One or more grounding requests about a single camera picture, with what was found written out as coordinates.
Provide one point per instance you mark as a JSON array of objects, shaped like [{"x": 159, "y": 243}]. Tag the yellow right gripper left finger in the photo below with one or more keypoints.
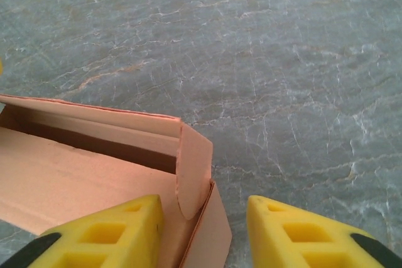
[{"x": 125, "y": 243}]

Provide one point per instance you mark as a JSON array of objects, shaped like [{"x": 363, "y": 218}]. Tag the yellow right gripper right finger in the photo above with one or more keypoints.
[{"x": 282, "y": 249}]

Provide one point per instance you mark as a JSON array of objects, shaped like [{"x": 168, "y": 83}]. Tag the orange paper box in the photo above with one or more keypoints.
[{"x": 63, "y": 170}]

